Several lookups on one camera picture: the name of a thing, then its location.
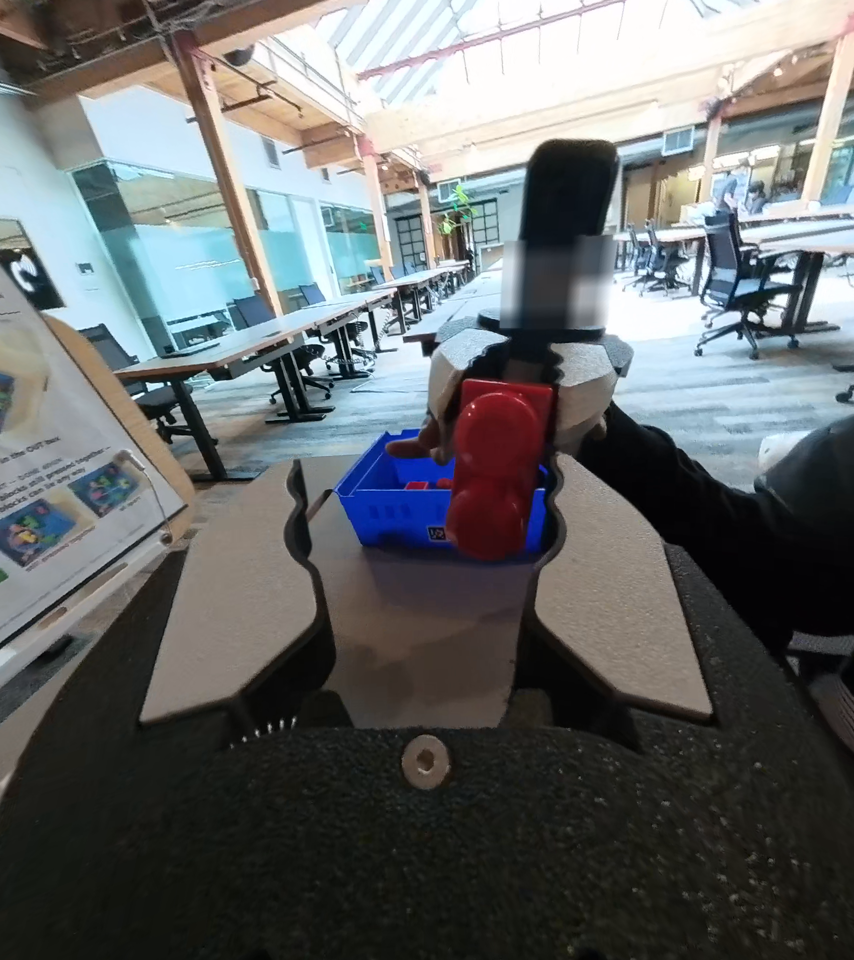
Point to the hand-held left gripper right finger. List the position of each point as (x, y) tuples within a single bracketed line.
[(622, 600)]

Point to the blue bin with white label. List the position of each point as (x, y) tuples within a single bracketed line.
[(390, 518)]

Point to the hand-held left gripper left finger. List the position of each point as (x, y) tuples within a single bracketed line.
[(232, 600)]

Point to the wooden background desk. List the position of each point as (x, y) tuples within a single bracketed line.
[(247, 348)]

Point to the printed instruction sheet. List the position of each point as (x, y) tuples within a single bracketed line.
[(22, 450)]

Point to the grey background table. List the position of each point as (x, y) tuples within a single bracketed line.
[(802, 240)]

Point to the red two-stud mega block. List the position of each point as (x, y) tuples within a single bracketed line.
[(499, 450)]

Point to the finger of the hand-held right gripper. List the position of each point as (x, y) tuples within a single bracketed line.
[(449, 375), (584, 398)]

